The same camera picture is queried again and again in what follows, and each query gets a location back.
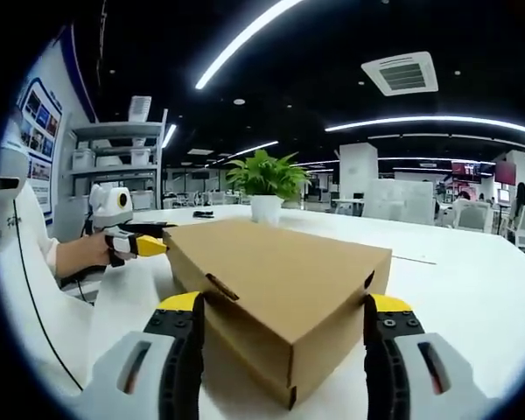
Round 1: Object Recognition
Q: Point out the person's white shirt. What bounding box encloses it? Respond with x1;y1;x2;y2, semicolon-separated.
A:
0;174;98;393

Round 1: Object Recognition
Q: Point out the white desk partition panel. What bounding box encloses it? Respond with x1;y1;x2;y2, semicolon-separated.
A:
361;179;437;224

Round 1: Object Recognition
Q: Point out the brown cardboard shoe box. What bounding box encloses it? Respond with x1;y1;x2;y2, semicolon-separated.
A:
162;218;394;411

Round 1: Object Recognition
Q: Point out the white grey chest device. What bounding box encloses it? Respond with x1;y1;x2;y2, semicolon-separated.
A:
0;146;32;207

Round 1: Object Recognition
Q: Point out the grey metal shelving rack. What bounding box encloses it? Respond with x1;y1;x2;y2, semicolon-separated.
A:
67;107;170;211

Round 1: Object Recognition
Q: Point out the row of white office chairs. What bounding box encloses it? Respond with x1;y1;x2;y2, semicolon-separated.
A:
452;199;525;255

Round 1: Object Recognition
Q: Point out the red hanging display screen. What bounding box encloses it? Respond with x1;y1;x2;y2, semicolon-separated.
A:
451;160;482;176
494;161;517;185

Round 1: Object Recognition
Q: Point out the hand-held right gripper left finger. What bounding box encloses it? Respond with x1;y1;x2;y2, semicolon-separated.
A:
82;290;207;420

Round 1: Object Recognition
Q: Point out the person's left hand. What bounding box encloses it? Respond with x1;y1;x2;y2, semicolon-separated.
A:
76;233;114;273

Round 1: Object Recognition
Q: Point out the blue framed wall display board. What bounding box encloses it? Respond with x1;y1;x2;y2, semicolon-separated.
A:
16;76;66;227

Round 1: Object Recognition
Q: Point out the white ceiling air vent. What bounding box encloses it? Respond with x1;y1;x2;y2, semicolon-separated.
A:
360;51;439;96

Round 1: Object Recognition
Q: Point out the short ceiling light strip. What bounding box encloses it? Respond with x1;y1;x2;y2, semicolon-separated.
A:
160;123;178;149

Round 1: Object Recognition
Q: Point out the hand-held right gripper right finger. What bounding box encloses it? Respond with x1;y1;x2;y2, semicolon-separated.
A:
362;292;500;420

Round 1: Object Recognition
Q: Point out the white ribbed basket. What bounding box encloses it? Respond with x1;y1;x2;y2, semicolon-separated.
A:
128;95;152;123

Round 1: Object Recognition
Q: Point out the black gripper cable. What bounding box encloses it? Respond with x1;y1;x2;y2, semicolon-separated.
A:
59;255;115;305

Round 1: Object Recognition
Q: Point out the green plant in white pot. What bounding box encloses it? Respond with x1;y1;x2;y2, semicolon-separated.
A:
225;149;312;224

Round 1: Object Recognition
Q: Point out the thin black device cable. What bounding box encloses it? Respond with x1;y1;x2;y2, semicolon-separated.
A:
10;196;87;391

